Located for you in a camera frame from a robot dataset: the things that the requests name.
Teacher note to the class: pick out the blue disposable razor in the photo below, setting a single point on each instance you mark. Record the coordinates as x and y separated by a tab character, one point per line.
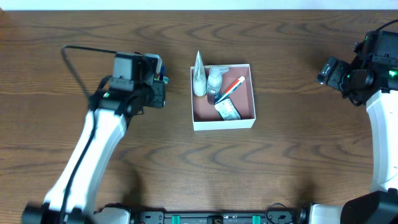
162	73

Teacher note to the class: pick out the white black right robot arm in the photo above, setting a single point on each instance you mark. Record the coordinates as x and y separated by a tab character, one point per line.
380	204

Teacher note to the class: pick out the green white soap box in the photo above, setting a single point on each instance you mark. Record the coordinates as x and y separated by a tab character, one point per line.
227	110

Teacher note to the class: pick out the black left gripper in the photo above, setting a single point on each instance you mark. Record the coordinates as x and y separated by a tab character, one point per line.
158	94

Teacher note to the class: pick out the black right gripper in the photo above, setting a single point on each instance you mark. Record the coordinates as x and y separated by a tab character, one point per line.
333	74

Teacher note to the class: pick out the teal white toothpaste tube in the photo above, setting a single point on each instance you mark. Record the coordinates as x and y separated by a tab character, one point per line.
232	88

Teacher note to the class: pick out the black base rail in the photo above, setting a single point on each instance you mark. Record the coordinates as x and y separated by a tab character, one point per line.
275	213

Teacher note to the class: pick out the white pink-lined box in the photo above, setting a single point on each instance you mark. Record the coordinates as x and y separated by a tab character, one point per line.
205	116

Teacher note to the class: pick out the green white toothbrush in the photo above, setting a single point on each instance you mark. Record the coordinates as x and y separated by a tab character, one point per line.
166	80

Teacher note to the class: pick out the clear foam pump bottle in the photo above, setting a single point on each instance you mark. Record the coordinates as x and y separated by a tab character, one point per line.
214	83

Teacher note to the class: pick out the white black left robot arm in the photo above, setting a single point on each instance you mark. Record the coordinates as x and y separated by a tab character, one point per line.
72	198

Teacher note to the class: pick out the white Pantene tube gold cap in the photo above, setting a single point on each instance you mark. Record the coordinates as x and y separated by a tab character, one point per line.
199	77

